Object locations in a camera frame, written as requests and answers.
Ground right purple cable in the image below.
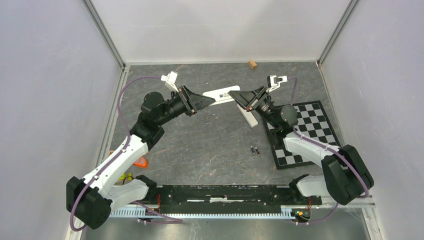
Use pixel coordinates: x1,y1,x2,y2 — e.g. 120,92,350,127
286,76,370,226

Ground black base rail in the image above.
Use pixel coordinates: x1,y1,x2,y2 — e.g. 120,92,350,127
140,184,322,214

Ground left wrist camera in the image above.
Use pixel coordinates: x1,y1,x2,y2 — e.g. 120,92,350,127
160,71,179,93

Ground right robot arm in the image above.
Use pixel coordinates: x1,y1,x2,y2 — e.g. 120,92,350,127
228,86,374,206

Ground white remote control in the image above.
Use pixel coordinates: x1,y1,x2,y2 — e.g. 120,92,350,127
236,104,258,128
202,85,241,106

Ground black white chessboard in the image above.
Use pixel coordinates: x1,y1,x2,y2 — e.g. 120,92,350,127
261,100,340,170

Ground small wooden block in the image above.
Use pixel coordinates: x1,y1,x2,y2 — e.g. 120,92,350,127
248,60,258,70

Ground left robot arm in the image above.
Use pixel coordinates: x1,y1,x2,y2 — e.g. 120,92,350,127
66,85,216,232

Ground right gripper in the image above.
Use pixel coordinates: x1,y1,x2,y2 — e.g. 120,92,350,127
228,85,280,129

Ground slotted cable duct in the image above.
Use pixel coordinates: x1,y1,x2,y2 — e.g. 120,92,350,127
109,206,296,220

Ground yellow green toy blocks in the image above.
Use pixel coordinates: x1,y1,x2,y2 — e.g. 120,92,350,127
118,172,134,184

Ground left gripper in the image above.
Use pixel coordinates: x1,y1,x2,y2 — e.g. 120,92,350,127
156,84,216,126

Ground purple cable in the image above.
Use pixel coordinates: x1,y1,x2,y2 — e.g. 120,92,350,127
68,75,185,232
286,76,370,226

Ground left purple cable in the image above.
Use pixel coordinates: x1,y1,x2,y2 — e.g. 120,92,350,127
68,75,185,232

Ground orange semicircle toy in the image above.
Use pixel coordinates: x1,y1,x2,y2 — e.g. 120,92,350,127
133,156,149,169

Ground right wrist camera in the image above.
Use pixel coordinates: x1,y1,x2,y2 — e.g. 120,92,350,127
266,75,288,93

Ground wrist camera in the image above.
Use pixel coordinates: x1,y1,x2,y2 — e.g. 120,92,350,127
266,75,288,93
160,71,179,93

